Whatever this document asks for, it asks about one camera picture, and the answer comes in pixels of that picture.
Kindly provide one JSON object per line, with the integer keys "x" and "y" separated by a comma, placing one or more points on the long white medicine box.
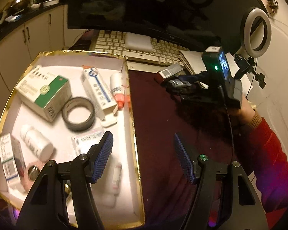
{"x": 98, "y": 93}

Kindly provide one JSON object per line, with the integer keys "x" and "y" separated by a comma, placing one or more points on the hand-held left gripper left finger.
{"x": 102, "y": 158}

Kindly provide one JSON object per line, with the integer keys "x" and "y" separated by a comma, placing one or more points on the person's right hand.
{"x": 246, "y": 112}

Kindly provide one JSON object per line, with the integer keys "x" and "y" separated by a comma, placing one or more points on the white notebook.
{"x": 192, "y": 60}

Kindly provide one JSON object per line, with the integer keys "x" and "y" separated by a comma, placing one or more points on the small white pill bottle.
{"x": 38, "y": 143}

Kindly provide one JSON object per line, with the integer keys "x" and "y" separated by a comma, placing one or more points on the small white plastic piece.
{"x": 109, "y": 122}

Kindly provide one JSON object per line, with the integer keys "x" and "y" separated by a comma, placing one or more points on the green white medicine box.
{"x": 43, "y": 93}

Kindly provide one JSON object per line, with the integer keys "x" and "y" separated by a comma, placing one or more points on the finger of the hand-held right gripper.
{"x": 186, "y": 77}
{"x": 184, "y": 92}

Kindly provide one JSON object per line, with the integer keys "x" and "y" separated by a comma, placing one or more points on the metal pot with lid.
{"x": 19, "y": 3}

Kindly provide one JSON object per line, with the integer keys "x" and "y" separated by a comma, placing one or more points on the small dark print box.
{"x": 8, "y": 158}

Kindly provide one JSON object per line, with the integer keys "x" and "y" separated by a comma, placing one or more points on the white foam block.
{"x": 138, "y": 42}

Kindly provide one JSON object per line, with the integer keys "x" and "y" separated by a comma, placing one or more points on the black phone clamp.
{"x": 247, "y": 64}

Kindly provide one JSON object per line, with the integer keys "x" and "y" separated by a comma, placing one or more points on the white bottle orange cap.
{"x": 116, "y": 86}

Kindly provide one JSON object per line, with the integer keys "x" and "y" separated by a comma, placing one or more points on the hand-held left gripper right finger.
{"x": 183, "y": 160}

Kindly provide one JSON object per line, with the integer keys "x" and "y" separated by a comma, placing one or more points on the grey ointment tube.
{"x": 178, "y": 83}

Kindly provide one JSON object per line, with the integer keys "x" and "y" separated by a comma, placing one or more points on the blue white cloth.
{"x": 13, "y": 18}

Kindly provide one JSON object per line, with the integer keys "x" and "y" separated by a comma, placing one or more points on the grey tape roll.
{"x": 65, "y": 115}

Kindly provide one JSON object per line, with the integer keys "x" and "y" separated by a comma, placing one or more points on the white base cabinets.
{"x": 38, "y": 36}

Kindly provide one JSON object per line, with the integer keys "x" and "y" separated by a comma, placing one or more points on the person's right forearm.
{"x": 271, "y": 153}

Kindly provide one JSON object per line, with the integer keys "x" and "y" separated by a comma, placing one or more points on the small barcode box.
{"x": 169, "y": 71}

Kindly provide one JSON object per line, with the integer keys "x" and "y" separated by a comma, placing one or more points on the white computer keyboard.
{"x": 110, "y": 43}

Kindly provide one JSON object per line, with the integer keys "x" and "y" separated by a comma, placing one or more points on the small white tube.
{"x": 116, "y": 177}

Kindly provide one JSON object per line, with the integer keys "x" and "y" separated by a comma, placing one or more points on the round metal tin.
{"x": 33, "y": 172}

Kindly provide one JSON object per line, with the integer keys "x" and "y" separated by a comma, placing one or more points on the blister pill packet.
{"x": 86, "y": 140}

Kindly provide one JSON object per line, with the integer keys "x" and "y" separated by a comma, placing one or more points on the gold-rimmed white box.
{"x": 62, "y": 143}

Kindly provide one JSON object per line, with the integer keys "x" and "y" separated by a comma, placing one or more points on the black computer monitor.
{"x": 134, "y": 4}

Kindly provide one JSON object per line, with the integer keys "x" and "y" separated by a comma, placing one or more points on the white bowl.
{"x": 50, "y": 2}

